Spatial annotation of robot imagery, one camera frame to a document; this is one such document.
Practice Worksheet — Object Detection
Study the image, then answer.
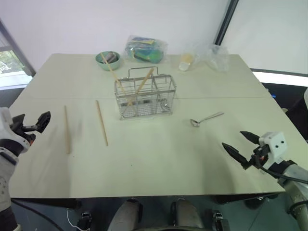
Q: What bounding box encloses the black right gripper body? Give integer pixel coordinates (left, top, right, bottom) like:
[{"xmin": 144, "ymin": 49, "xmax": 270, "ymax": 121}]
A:
[{"xmin": 249, "ymin": 143, "xmax": 270, "ymax": 167}]

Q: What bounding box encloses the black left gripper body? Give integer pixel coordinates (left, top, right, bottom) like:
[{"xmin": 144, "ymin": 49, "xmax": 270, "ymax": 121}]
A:
[{"xmin": 11, "ymin": 124, "xmax": 40, "ymax": 146}]

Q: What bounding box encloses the white board panel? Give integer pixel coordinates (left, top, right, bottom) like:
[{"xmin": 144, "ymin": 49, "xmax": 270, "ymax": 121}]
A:
[{"xmin": 220, "ymin": 0, "xmax": 308, "ymax": 74}]

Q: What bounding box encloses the green bowl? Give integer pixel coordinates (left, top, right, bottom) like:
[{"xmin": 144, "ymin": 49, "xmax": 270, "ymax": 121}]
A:
[{"xmin": 95, "ymin": 51, "xmax": 121, "ymax": 71}]

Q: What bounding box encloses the black pillar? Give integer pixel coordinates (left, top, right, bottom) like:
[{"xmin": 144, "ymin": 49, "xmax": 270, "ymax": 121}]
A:
[{"xmin": 213, "ymin": 0, "xmax": 239, "ymax": 47}]

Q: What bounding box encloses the plastic bag with green items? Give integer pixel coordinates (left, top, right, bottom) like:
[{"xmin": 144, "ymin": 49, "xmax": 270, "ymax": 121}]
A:
[{"xmin": 124, "ymin": 35, "xmax": 168, "ymax": 64}]

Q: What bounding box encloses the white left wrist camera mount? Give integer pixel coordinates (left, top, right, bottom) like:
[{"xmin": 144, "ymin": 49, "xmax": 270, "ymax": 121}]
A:
[{"xmin": 0, "ymin": 107, "xmax": 31, "ymax": 153}]

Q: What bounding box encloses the black table frame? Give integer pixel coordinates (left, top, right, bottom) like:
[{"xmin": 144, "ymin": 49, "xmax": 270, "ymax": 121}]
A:
[{"xmin": 11, "ymin": 192, "xmax": 286, "ymax": 213}]

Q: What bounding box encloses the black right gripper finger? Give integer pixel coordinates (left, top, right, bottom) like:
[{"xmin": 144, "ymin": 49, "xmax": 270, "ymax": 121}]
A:
[
  {"xmin": 221, "ymin": 142, "xmax": 252, "ymax": 170},
  {"xmin": 240, "ymin": 131, "xmax": 261, "ymax": 145}
]

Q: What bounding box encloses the clear plastic bag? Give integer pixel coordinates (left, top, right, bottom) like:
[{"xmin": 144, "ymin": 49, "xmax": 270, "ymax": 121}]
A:
[{"xmin": 179, "ymin": 43, "xmax": 229, "ymax": 73}]

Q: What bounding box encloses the metal spoon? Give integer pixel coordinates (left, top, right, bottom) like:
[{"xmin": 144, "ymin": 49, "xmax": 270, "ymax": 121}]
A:
[
  {"xmin": 152, "ymin": 77, "xmax": 169, "ymax": 109},
  {"xmin": 189, "ymin": 111, "xmax": 225, "ymax": 128}
]

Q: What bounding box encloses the grey object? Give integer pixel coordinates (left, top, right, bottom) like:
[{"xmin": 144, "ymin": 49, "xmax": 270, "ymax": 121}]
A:
[{"xmin": 105, "ymin": 51, "xmax": 119, "ymax": 63}]

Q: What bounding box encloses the grey rounded shape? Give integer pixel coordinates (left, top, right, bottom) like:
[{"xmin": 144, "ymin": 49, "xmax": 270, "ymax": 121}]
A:
[
  {"xmin": 107, "ymin": 198, "xmax": 145, "ymax": 231},
  {"xmin": 170, "ymin": 197, "xmax": 205, "ymax": 231}
]

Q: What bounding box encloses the metal wire cutlery basket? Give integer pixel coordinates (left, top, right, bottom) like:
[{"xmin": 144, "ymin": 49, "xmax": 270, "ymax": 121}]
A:
[{"xmin": 114, "ymin": 67, "xmax": 178, "ymax": 121}]

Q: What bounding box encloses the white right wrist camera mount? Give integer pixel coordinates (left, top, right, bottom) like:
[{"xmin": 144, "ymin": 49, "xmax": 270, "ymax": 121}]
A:
[{"xmin": 258, "ymin": 131, "xmax": 288, "ymax": 169}]

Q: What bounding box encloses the black floor cable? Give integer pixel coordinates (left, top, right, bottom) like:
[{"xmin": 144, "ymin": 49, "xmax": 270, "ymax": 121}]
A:
[{"xmin": 11, "ymin": 199, "xmax": 69, "ymax": 231}]

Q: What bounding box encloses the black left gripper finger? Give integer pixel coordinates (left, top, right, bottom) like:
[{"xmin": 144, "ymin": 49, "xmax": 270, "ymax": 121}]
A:
[
  {"xmin": 36, "ymin": 111, "xmax": 51, "ymax": 133},
  {"xmin": 12, "ymin": 114, "xmax": 26, "ymax": 126}
]

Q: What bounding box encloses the dark window frame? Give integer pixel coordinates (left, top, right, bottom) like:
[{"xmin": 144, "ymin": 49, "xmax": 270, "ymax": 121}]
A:
[{"xmin": 0, "ymin": 18, "xmax": 37, "ymax": 90}]

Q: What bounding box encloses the wooden chopstick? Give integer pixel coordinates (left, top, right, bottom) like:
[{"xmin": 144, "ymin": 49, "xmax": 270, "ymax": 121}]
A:
[
  {"xmin": 127, "ymin": 67, "xmax": 155, "ymax": 107},
  {"xmin": 100, "ymin": 52, "xmax": 128, "ymax": 97},
  {"xmin": 96, "ymin": 100, "xmax": 109, "ymax": 147},
  {"xmin": 64, "ymin": 105, "xmax": 71, "ymax": 155}
]

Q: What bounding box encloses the black table leg bracket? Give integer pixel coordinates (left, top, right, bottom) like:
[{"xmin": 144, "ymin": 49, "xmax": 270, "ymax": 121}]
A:
[
  {"xmin": 211, "ymin": 209, "xmax": 231, "ymax": 231},
  {"xmin": 77, "ymin": 211, "xmax": 93, "ymax": 231}
]

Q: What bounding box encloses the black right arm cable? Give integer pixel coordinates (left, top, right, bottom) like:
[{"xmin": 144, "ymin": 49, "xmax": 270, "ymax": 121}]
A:
[{"xmin": 255, "ymin": 158, "xmax": 308, "ymax": 185}]

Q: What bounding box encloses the thin white cable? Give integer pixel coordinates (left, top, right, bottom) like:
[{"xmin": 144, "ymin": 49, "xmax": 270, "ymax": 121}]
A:
[{"xmin": 66, "ymin": 208, "xmax": 84, "ymax": 230}]

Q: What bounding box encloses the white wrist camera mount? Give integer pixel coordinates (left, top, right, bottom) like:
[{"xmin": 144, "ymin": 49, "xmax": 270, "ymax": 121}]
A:
[
  {"xmin": 0, "ymin": 107, "xmax": 31, "ymax": 153},
  {"xmin": 258, "ymin": 131, "xmax": 288, "ymax": 169}
]

